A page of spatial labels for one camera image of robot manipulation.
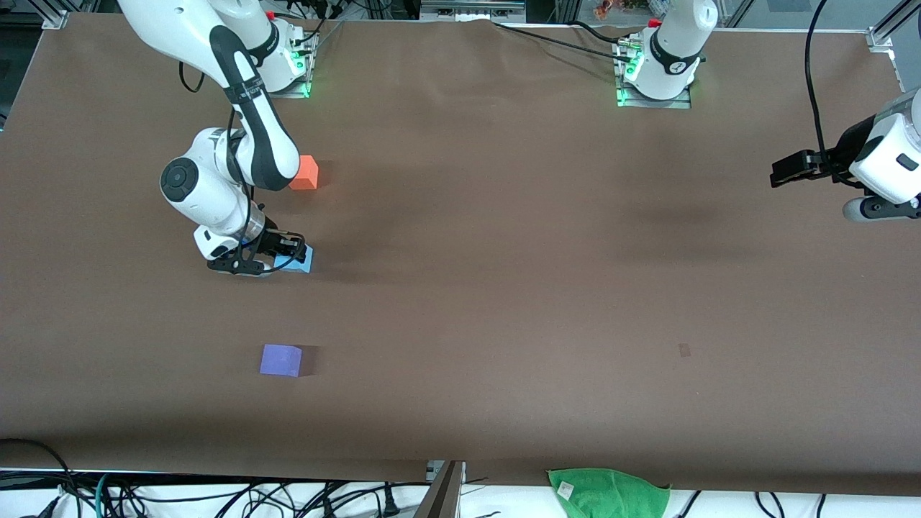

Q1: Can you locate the blue foam block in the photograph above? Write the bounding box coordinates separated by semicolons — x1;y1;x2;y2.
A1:
276;245;315;275

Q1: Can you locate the orange foam block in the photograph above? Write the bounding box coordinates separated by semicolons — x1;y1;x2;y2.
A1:
289;155;319;191

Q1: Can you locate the purple foam block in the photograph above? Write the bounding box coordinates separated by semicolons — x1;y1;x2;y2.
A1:
259;344;303;378

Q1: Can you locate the brown table cover sheet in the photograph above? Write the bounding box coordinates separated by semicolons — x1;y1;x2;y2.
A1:
0;13;921;497

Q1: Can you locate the green cloth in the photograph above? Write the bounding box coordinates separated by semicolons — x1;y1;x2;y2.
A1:
548;468;672;518

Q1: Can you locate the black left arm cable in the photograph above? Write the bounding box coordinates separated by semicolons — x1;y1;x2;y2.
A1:
804;0;864;189

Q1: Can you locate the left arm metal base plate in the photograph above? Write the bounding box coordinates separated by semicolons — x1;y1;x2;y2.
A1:
614;40;693;110

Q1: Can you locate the aluminium frame profile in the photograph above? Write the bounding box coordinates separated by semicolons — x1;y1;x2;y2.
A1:
867;0;921;53
40;0;99;30

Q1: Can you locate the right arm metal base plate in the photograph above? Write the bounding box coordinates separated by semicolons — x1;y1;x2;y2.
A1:
236;32;313;99

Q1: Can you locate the black base power cable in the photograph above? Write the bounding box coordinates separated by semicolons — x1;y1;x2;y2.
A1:
492;21;635;63

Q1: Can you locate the grey metal post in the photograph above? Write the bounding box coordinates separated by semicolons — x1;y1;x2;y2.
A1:
412;460;466;518

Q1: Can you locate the aluminium frame bar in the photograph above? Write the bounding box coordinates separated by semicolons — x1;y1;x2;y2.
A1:
419;0;527;22

